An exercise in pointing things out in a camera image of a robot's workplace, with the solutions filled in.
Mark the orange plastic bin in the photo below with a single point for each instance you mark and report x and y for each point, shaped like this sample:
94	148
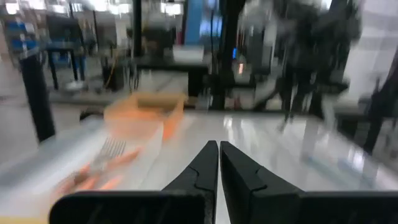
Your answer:
140	124

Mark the computer monitor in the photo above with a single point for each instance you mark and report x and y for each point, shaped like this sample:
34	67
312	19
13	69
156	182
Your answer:
194	18

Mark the black desk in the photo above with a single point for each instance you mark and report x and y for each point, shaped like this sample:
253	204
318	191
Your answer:
196	81

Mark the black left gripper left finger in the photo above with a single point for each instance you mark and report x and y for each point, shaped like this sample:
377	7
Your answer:
186	199

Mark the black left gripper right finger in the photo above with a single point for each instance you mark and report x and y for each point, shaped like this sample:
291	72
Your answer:
255	199

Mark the black round post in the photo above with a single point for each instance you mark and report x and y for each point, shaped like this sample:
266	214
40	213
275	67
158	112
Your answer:
37	99

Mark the clear plastic bin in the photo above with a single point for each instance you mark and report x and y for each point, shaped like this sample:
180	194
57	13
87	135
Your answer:
31	174

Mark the black round object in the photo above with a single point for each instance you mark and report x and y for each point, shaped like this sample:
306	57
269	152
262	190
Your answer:
90	113

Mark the white tray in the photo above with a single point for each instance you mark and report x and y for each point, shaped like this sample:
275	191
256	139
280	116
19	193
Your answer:
188	54

